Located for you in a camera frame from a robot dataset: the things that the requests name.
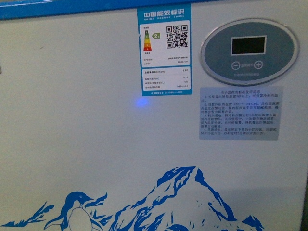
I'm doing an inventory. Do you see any white chest freezer blue trim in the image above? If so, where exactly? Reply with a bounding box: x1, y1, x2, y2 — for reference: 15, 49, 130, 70
0, 0, 308, 231

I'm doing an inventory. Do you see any blue energy efficiency label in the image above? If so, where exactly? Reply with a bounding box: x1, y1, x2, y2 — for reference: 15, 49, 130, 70
137, 4, 192, 96

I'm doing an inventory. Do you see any grey instruction sticker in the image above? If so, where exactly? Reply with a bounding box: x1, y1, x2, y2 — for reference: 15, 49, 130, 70
199, 86, 283, 141

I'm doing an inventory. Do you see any oval grey temperature control panel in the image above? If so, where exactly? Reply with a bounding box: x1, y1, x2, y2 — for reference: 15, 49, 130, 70
200, 18, 299, 86

